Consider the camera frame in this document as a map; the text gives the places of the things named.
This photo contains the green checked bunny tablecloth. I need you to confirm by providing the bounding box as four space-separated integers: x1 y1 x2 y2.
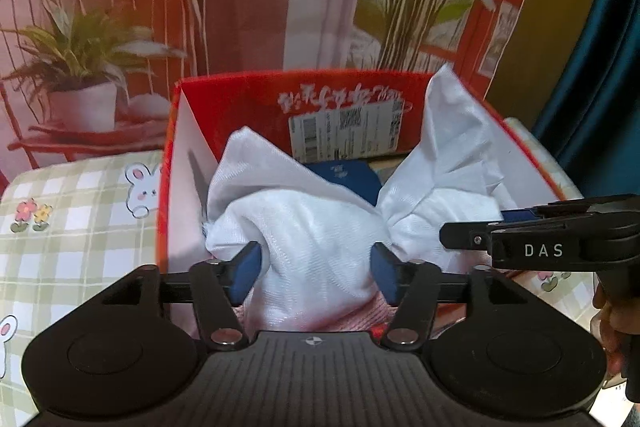
0 117 601 427

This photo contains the white cloth bundle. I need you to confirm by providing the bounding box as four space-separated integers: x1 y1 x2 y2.
202 63 506 331

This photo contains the red strawberry print box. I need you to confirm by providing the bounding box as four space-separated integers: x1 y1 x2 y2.
156 69 585 339

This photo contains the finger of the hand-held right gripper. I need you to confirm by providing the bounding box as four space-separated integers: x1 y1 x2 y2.
439 215 547 253
501 199 594 224

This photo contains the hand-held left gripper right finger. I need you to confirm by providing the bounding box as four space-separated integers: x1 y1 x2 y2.
369 241 532 351

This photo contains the pink cloth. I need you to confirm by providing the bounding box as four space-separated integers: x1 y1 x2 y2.
232 294 402 343

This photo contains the person's right hand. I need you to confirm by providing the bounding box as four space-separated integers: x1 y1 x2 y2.
591 282 627 379

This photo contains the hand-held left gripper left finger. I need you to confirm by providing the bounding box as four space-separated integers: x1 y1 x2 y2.
102 240 263 351

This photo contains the blue tissue pack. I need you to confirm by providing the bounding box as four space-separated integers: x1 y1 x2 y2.
305 158 384 208

